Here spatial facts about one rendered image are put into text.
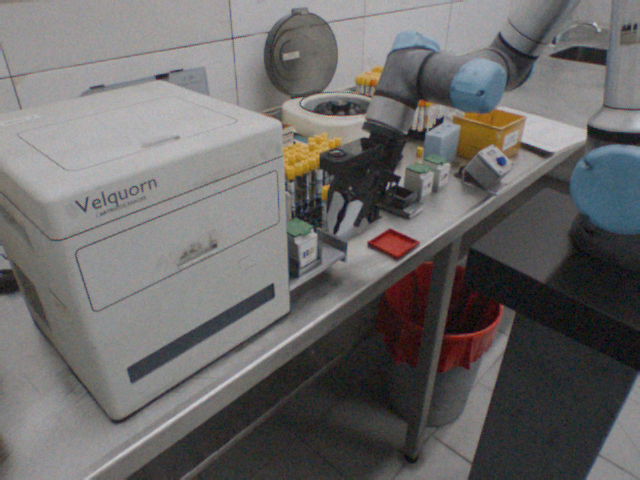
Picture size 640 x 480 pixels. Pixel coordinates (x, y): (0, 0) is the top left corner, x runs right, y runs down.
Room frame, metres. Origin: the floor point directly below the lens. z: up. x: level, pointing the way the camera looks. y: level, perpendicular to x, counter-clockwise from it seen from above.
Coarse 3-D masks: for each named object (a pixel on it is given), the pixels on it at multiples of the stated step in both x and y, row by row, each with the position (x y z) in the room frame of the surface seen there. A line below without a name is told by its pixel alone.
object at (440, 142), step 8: (440, 128) 1.09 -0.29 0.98; (448, 128) 1.09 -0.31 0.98; (456, 128) 1.09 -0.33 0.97; (432, 136) 1.05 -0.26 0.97; (440, 136) 1.04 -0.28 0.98; (448, 136) 1.06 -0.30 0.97; (456, 136) 1.10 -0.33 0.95; (432, 144) 1.04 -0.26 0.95; (440, 144) 1.03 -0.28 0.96; (448, 144) 1.07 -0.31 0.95; (456, 144) 1.11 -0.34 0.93; (424, 152) 1.06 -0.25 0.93; (432, 152) 1.04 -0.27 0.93; (440, 152) 1.04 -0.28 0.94; (448, 152) 1.07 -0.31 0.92; (456, 152) 1.11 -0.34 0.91; (448, 160) 1.08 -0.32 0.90
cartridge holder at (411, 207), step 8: (392, 192) 0.92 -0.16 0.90; (400, 192) 0.92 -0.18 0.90; (408, 192) 0.90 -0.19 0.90; (416, 192) 0.89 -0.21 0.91; (392, 200) 0.88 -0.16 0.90; (400, 200) 0.86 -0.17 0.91; (408, 200) 0.87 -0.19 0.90; (384, 208) 0.88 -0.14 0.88; (392, 208) 0.87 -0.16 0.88; (400, 208) 0.86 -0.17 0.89; (408, 208) 0.86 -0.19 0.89; (416, 208) 0.86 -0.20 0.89; (408, 216) 0.85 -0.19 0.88
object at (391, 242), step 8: (384, 232) 0.78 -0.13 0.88; (392, 232) 0.79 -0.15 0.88; (400, 232) 0.78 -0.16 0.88; (376, 240) 0.76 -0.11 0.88; (384, 240) 0.76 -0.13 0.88; (392, 240) 0.76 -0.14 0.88; (400, 240) 0.76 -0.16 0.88; (408, 240) 0.76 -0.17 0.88; (416, 240) 0.75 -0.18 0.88; (376, 248) 0.73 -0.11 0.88; (384, 248) 0.73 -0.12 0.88; (392, 248) 0.74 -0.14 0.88; (400, 248) 0.74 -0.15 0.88; (408, 248) 0.73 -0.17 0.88; (392, 256) 0.71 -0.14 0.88; (400, 256) 0.71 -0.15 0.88
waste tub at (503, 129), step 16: (464, 112) 1.22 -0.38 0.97; (496, 112) 1.24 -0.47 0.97; (512, 112) 1.21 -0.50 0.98; (464, 128) 1.16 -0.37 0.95; (480, 128) 1.13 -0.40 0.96; (496, 128) 1.10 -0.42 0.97; (512, 128) 1.13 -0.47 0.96; (464, 144) 1.15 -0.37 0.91; (480, 144) 1.12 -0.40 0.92; (496, 144) 1.09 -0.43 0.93; (512, 144) 1.15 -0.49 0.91
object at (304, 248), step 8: (312, 232) 0.64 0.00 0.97; (288, 240) 0.62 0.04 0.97; (296, 240) 0.61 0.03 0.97; (304, 240) 0.62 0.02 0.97; (312, 240) 0.63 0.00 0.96; (288, 248) 0.62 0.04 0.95; (296, 248) 0.61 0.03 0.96; (304, 248) 0.61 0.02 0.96; (312, 248) 0.63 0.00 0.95; (296, 256) 0.61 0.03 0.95; (304, 256) 0.61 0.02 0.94; (312, 256) 0.63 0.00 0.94; (304, 264) 0.61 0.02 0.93
